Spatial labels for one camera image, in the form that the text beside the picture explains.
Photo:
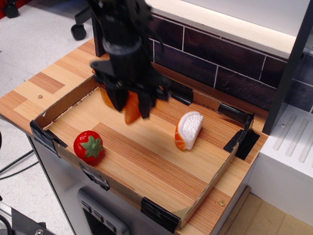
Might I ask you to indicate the orange plastic pot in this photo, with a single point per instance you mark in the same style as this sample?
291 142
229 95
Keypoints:
103 91

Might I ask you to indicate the cardboard fence with black tape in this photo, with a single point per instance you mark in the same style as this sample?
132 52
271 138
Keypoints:
142 177

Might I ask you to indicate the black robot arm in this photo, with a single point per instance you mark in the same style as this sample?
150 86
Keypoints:
125 28

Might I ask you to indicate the red toy strawberry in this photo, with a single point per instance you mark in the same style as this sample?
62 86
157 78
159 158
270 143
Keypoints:
88 146

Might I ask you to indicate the grey toy oven panel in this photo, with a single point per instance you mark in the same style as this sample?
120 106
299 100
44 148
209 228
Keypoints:
100 220

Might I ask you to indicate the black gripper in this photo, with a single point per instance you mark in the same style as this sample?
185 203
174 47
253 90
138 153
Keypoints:
130 68

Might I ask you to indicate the white orange sushi toy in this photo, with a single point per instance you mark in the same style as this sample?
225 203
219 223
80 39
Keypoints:
187 130

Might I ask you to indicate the dark wooden corner post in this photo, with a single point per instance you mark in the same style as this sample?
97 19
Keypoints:
98 36

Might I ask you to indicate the black chair caster wheel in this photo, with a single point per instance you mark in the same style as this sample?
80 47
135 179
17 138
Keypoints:
78 32

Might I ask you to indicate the white toy sink drainboard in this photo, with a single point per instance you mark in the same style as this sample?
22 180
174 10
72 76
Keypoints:
291 141

